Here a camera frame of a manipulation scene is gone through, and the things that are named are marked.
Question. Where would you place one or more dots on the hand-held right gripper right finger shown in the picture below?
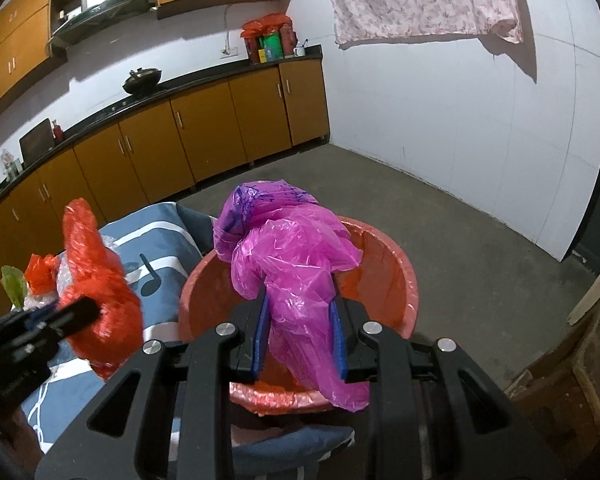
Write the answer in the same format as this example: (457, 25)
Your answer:
(338, 347)

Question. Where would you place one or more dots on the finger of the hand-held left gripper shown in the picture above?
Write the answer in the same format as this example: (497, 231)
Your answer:
(77, 314)

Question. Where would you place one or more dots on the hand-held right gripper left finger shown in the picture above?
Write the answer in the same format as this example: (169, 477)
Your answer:
(259, 345)

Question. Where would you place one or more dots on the clear plastic wrap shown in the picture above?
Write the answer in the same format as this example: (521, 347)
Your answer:
(44, 301)

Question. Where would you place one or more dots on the orange plastic bag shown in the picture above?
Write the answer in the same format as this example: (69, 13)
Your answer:
(105, 285)

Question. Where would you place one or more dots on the green wrapper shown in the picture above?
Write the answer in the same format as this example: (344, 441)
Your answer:
(12, 285)

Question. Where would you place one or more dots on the red plastic basin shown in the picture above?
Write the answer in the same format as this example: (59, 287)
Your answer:
(380, 290)

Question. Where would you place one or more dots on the pink plastic bag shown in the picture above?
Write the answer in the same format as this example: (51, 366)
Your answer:
(290, 260)

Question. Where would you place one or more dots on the blue striped cushion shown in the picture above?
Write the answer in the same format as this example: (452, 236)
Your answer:
(160, 240)

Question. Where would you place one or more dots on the clear glass jar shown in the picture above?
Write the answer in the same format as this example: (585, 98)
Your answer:
(10, 164)

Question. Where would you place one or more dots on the brown cutting board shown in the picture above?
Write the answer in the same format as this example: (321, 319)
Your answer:
(36, 142)

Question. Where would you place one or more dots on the red bottle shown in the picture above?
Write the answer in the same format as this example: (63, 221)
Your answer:
(58, 131)

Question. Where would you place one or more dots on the orange kitchen base cabinets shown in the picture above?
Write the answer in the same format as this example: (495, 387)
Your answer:
(205, 125)

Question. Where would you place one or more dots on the wooden crate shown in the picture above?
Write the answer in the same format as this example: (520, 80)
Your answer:
(570, 375)

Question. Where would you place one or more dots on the black wok with lid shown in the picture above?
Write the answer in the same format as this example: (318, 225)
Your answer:
(141, 80)

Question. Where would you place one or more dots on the pale wooden plank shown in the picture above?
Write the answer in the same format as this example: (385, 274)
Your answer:
(592, 302)

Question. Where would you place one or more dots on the small yellow box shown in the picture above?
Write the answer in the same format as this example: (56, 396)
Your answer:
(262, 56)

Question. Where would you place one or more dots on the red box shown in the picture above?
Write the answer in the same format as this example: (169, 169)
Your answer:
(288, 42)
(251, 50)

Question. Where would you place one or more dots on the white mug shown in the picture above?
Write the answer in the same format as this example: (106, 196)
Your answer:
(299, 52)

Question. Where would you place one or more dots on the steel range hood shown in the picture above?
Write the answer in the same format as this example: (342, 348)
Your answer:
(100, 12)

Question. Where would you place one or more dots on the green box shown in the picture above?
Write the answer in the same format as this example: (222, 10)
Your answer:
(271, 42)

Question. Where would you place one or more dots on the red bag on boxes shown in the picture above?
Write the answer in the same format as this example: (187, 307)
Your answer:
(267, 22)

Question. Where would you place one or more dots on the orange wall cabinets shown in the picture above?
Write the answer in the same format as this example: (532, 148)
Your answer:
(10, 60)

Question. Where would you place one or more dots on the white wall socket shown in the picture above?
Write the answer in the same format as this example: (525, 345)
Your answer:
(229, 52)

